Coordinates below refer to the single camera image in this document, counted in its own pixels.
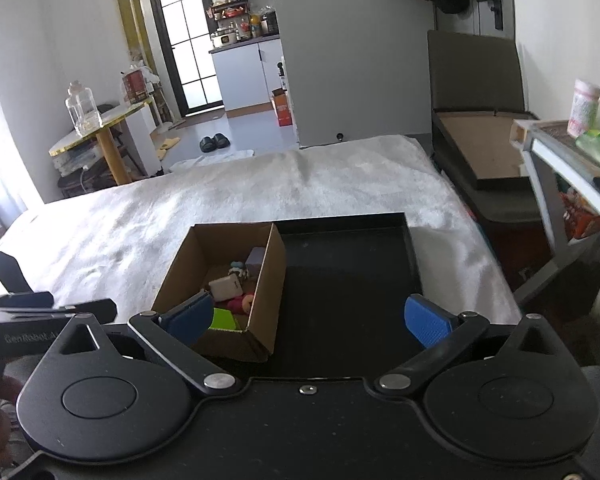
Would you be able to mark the red tin can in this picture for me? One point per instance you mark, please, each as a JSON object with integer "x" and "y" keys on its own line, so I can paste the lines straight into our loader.
{"x": 135, "y": 87}

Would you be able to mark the black tray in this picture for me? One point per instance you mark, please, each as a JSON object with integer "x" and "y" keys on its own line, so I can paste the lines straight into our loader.
{"x": 340, "y": 290}

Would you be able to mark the round table with gold edge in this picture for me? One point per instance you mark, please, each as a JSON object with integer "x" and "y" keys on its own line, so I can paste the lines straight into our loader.
{"x": 112, "y": 155}

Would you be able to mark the white jar with pink label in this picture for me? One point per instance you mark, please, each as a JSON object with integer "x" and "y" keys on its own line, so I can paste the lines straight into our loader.
{"x": 584, "y": 105}

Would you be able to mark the red basket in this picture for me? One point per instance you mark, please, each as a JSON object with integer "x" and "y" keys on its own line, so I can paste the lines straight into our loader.
{"x": 580, "y": 220}

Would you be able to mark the rice cooker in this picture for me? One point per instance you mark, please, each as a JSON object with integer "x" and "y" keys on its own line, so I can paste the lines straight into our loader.
{"x": 225, "y": 40}

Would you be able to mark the magenta plush figurine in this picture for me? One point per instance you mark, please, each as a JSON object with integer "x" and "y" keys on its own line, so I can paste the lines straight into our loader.
{"x": 240, "y": 304}

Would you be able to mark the black framed glass door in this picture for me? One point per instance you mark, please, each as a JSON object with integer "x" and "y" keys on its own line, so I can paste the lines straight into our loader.
{"x": 190, "y": 50}

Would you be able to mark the yellow slippers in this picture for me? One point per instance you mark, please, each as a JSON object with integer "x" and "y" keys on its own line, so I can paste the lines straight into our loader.
{"x": 167, "y": 146}

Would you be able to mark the grey white desk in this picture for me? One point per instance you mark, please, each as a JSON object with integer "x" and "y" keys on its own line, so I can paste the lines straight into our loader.
{"x": 545, "y": 175}

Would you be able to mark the orange carton box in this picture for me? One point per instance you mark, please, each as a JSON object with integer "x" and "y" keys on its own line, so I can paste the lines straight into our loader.
{"x": 283, "y": 110}

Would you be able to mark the person's black socked foot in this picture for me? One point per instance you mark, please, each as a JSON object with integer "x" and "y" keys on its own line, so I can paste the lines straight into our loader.
{"x": 7, "y": 270}

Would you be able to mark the green hexagonal cup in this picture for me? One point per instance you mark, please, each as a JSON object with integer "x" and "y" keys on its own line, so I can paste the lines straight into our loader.
{"x": 225, "y": 320}

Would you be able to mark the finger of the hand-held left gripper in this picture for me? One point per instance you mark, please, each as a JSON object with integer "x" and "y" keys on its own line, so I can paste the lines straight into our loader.
{"x": 20, "y": 300}
{"x": 100, "y": 309}

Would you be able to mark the black framed brown board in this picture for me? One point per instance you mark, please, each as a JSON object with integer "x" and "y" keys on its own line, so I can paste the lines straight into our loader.
{"x": 480, "y": 150}

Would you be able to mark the white side cabinet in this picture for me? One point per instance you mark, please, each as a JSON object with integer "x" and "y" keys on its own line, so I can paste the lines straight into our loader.
{"x": 142, "y": 145}

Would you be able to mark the white kitchen cabinet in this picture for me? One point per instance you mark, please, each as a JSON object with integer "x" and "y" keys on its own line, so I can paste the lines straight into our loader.
{"x": 240, "y": 75}

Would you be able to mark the white fluffy blanket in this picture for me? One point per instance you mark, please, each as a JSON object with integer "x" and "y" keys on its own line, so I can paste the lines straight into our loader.
{"x": 230, "y": 185}

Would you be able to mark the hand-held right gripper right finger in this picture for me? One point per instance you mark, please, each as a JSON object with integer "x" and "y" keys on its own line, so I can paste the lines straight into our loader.
{"x": 425, "y": 322}

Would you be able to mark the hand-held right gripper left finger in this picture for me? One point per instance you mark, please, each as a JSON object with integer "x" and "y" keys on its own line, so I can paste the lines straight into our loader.
{"x": 190, "y": 317}

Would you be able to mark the blue-grey cube toy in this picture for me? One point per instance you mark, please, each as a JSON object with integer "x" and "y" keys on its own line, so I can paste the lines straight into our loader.
{"x": 256, "y": 259}

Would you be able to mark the clear glass jar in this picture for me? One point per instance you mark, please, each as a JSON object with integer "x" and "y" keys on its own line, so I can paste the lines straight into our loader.
{"x": 82, "y": 112}

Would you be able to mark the small figurine with pink hat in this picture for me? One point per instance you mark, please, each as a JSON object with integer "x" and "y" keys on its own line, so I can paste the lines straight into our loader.
{"x": 238, "y": 269}

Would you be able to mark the grey charger plug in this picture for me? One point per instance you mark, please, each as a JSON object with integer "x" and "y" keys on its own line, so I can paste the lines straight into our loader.
{"x": 226, "y": 287}

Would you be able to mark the brown cardboard box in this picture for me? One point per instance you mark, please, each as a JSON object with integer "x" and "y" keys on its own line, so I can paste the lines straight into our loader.
{"x": 272, "y": 280}

